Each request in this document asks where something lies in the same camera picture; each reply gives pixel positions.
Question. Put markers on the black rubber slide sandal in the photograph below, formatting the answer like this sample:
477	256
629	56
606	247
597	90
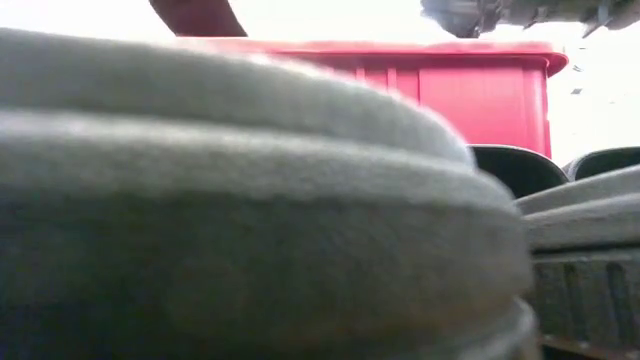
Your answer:
225	225
585	300

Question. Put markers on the red plastic ribbed bin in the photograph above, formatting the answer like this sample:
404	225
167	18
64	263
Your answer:
475	100

